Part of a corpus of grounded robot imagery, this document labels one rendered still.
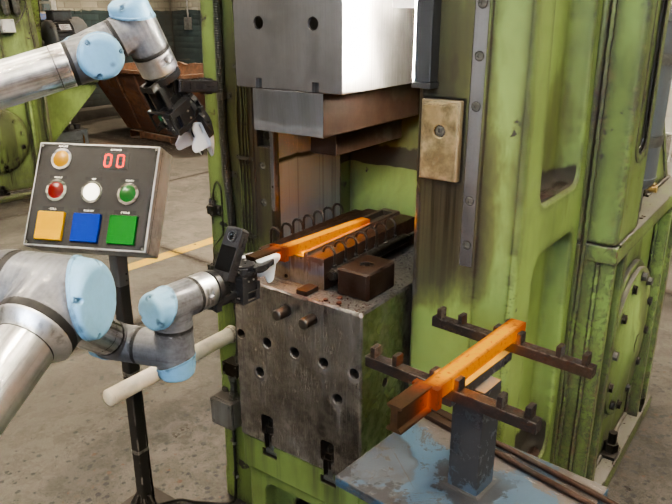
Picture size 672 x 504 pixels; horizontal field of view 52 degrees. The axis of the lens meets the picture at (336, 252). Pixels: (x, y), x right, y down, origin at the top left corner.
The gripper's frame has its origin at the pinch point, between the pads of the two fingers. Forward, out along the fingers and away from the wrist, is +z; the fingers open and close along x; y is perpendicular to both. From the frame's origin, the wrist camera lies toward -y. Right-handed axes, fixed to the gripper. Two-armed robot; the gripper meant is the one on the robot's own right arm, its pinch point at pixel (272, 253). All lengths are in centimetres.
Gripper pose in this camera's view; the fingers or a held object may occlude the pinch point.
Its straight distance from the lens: 155.0
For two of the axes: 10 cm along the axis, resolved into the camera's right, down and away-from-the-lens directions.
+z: 5.8, -2.6, 7.7
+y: -0.1, 9.5, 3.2
